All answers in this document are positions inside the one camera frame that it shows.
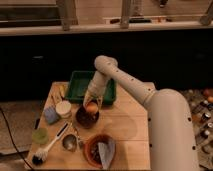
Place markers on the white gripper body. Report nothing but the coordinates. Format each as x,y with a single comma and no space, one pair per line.
97,85

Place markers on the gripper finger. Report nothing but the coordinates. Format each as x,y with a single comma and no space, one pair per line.
87,99
99,102

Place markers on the orange apple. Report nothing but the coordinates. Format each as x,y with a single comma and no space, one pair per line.
92,108

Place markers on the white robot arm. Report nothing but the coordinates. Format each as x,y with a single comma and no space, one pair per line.
171,134

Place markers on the dark purple bowl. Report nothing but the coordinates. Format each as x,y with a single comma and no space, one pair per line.
85,119

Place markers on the orange bowl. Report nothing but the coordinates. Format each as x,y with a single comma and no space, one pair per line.
91,152

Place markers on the green plastic tray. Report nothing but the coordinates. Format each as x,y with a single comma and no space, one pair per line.
78,84

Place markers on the white round container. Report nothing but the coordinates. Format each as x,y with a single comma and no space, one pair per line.
63,109

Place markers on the yellow banana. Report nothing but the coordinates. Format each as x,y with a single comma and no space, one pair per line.
62,91

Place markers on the metal spoon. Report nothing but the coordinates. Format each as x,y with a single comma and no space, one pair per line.
79,140

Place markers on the small metal cup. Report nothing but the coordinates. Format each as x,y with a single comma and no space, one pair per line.
69,142

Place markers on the grey cloth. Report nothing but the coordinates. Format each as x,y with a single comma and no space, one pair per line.
106,152

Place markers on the green cup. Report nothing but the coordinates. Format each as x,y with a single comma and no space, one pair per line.
40,136

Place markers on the white dish brush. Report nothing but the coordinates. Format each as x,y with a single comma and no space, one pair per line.
41,154

